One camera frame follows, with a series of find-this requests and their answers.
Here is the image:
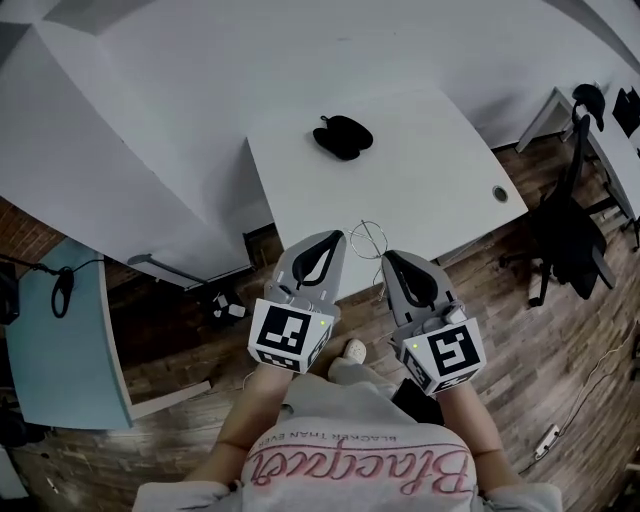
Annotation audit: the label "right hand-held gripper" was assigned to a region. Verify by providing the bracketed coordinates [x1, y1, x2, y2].
[381, 250, 489, 397]

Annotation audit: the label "white power strip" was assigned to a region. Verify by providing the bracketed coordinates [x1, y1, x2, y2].
[532, 423, 561, 460]

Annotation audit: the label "black cable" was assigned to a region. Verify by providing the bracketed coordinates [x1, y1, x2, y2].
[0, 252, 105, 320]

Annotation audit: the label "black box with white tags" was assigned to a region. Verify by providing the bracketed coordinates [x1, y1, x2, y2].
[198, 286, 247, 330]

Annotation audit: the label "black mesh office chair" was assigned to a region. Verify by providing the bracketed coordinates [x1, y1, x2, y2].
[498, 113, 617, 308]

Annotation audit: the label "person's left forearm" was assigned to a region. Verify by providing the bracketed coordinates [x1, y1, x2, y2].
[180, 360, 302, 485]

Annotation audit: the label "light grey trousers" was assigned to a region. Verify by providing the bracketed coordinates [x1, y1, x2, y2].
[326, 356, 401, 401]

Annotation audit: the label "white floor cable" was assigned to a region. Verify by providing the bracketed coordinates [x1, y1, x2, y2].
[516, 335, 632, 476]

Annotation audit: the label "white side desk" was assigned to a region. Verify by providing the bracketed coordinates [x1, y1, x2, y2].
[514, 85, 640, 232]

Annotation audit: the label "light blue desk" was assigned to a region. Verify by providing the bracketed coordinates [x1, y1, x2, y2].
[3, 236, 135, 431]

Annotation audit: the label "person's right forearm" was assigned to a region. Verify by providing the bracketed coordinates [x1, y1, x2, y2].
[433, 379, 527, 494]

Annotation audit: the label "white shoe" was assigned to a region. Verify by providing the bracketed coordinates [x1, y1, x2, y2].
[341, 338, 372, 364]

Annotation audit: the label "grey desk leg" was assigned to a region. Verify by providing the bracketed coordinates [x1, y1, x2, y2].
[126, 253, 207, 292]

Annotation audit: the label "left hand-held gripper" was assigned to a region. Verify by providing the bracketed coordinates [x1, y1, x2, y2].
[247, 230, 348, 374]

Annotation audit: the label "black glasses case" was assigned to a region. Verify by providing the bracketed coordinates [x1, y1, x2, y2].
[312, 114, 374, 162]

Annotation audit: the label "grey shirt with pink print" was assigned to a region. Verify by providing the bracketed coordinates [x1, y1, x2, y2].
[130, 373, 565, 512]

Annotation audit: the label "thin wire-frame glasses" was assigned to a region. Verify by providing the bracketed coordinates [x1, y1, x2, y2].
[348, 218, 391, 301]

